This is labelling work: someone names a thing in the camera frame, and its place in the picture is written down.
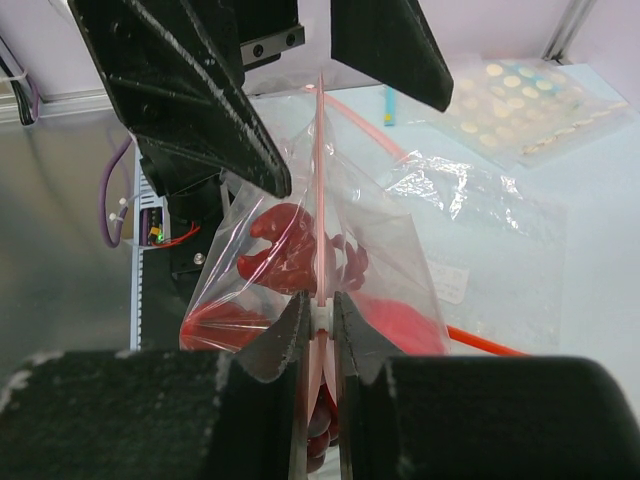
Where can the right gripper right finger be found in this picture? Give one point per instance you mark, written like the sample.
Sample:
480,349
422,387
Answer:
475,417

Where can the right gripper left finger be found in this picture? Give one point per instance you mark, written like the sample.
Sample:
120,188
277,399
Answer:
156,414

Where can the red dotted zip bag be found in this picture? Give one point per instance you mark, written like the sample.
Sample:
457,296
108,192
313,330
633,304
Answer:
228,312

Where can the purple toy grapes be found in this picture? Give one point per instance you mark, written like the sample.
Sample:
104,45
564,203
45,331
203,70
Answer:
323,429

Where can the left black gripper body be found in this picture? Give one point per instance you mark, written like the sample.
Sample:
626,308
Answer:
196,122

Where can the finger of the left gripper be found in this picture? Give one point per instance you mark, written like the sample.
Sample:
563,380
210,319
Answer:
108,30
391,42

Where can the red toy lobster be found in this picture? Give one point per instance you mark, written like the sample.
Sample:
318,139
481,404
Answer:
287,265

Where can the red toy pepper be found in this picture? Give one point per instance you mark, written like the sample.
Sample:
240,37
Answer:
404,326

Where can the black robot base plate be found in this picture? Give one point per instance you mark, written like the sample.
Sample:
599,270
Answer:
177,238

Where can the orange zipper clear bag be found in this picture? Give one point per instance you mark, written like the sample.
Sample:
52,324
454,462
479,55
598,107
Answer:
495,247

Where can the grey slotted cable duct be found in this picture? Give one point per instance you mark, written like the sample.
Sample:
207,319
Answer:
144,198

